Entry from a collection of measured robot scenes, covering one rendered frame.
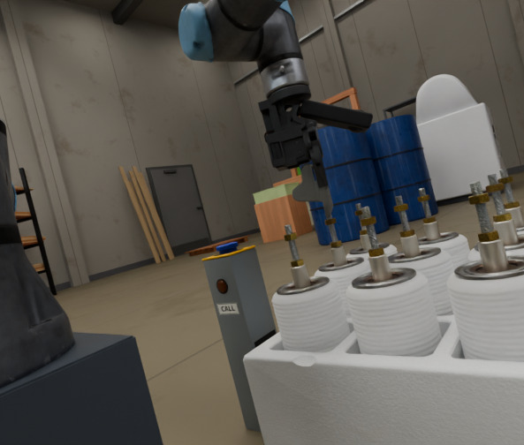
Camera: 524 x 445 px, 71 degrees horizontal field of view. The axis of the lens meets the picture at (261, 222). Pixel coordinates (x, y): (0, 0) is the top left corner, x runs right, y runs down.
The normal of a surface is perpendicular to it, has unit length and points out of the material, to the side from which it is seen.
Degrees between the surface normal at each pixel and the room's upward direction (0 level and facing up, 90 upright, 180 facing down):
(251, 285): 90
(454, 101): 90
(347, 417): 90
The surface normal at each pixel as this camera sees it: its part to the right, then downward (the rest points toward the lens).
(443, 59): -0.65, 0.18
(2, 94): 0.72, -0.18
